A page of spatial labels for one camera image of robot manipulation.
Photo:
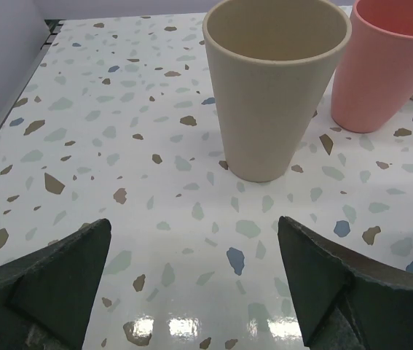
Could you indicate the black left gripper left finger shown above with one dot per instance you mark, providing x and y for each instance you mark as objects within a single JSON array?
[{"x": 47, "y": 296}]

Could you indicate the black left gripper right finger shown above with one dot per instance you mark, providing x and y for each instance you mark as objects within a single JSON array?
[{"x": 343, "y": 299}]

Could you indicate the beige plastic cup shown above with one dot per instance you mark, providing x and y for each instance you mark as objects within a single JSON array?
[{"x": 270, "y": 63}]

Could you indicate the pink plastic cup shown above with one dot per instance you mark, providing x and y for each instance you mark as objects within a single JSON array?
[{"x": 375, "y": 76}]

